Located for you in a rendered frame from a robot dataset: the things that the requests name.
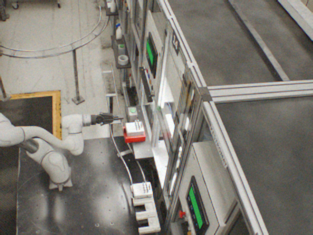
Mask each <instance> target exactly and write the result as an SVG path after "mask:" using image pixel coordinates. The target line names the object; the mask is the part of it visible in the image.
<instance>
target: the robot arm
mask: <svg viewBox="0 0 313 235"><path fill-rule="evenodd" d="M122 119H124V116H123V115H113V113H106V112H99V115H95V114H93V115H89V114H82V115H81V114H71V115H66V116H64V117H62V119H61V127H62V128H63V129H67V130H68V136H67V137H66V138H65V140H64V141H61V140H60V139H58V138H56V137H55V136H54V135H52V134H50V133H49V132H48V131H46V130H44V129H43V128H40V127H38V126H18V127H14V126H13V125H12V124H11V122H10V121H9V120H8V119H7V118H6V117H5V116H4V115H2V114H1V113H0V147H8V146H11V145H15V144H16V145H18V146H19V147H21V148H22V149H24V150H26V153H27V155H29V156H30V157H31V158H32V159H34V161H36V162H37V163H39V165H41V166H42V167H43V168H44V169H45V171H46V172H47V173H48V174H49V176H50V183H49V189H50V190H52V189H54V188H59V192H62V191H63V188H64V187H72V181H71V170H72V169H71V168H70V167H69V166H68V162H67V159H66V158H65V157H64V156H63V155H62V154H61V153H58V152H56V151H54V149H53V148H52V147H51V146H50V145H49V144H48V143H51V144H52V145H54V146H56V147H58V148H61V149H68V150H69V151H70V153H71V154H72V155H75V156H77V155H80V154H81V153H82V152H83V146H84V144H83V135H82V127H85V126H90V125H96V124H99V125H100V126H102V125H106V124H110V123H113V121H114V120H122ZM32 137H40V138H42V139H40V138H35V139H32ZM44 140H45V141H47V142H48V143H46V142H45V141H44Z"/></svg>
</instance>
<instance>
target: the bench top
mask: <svg viewBox="0 0 313 235"><path fill-rule="evenodd" d="M113 139H114V141H115V144H116V146H117V148H118V150H119V152H120V153H121V152H124V151H127V150H129V149H130V148H129V147H128V145H127V143H125V137H124V135H123V136H117V137H113ZM48 144H49V145H50V146H51V147H52V148H53V149H54V151H56V152H58V153H61V154H62V155H63V156H64V157H65V158H66V159H67V162H68V166H69V167H70V168H71V169H72V170H71V181H72V187H64V188H63V191H62V192H59V188H54V189H52V190H50V189H49V183H50V176H49V174H48V173H47V172H46V171H45V169H44V168H43V167H42V166H41V165H39V163H37V162H36V161H34V159H32V158H31V157H30V156H29V155H27V153H26V150H24V149H22V148H21V147H20V148H19V156H18V158H19V163H18V183H17V188H18V189H17V217H16V220H17V224H16V230H17V232H16V235H139V227H138V224H137V220H136V214H135V208H134V203H133V200H132V199H131V197H132V196H133V193H132V192H131V189H130V187H131V182H130V177H129V174H128V172H127V169H126V167H125V165H124V163H123V161H122V160H121V158H120V157H118V155H117V153H118V152H117V150H116V148H115V146H114V144H113V141H112V137H107V138H97V139H84V140H83V144H84V146H83V152H82V153H81V154H80V155H77V156H75V155H72V154H71V153H70V151H69V150H68V149H61V148H58V147H56V146H54V145H52V144H51V143H48ZM122 157H123V159H124V161H125V163H126V165H127V167H128V169H129V171H130V174H131V178H132V183H133V184H142V183H143V182H144V179H143V175H142V173H141V170H140V167H139V165H138V163H137V162H136V161H135V158H134V156H133V154H132V153H129V154H126V155H123V156H122ZM24 159H25V161H24ZM139 163H140V165H141V168H142V169H143V172H144V175H145V179H146V182H149V183H150V186H151V190H152V193H153V199H154V204H155V208H156V213H157V215H158V220H159V224H160V229H161V230H160V232H158V235H166V233H165V229H164V225H163V221H162V214H161V211H160V207H159V203H158V198H157V194H156V191H155V187H154V183H153V178H152V175H151V171H150V166H149V162H148V160H142V161H139Z"/></svg>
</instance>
